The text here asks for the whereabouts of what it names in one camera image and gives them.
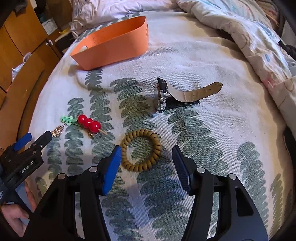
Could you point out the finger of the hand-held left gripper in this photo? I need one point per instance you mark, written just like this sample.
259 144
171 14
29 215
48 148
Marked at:
22 141
42 138

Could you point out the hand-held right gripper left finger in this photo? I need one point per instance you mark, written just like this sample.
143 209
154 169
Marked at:
112 169

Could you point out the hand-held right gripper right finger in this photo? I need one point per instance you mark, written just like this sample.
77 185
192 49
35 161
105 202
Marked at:
182 166

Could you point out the red bead hairpin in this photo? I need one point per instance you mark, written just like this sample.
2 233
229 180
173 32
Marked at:
93 125

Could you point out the orange storage box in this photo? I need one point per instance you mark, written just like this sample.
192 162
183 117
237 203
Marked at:
111 46

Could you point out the person's left hand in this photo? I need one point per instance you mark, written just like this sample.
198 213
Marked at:
13 217

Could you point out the green cactus hair clip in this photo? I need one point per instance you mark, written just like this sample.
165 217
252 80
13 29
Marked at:
67 120

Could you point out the clear plastic bag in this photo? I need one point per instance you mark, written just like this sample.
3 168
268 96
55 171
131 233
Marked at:
19 67

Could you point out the wooden dresser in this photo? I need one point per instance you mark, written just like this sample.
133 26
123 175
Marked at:
23 41

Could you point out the dark nightstand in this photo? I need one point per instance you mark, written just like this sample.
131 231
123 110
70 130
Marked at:
66 41

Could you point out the leaf print bedspread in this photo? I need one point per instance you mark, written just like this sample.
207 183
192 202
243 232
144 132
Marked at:
208 69

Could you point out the white box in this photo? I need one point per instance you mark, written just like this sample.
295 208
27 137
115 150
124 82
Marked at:
49 26

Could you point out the floral quilt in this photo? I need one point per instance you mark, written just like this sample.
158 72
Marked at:
254 34

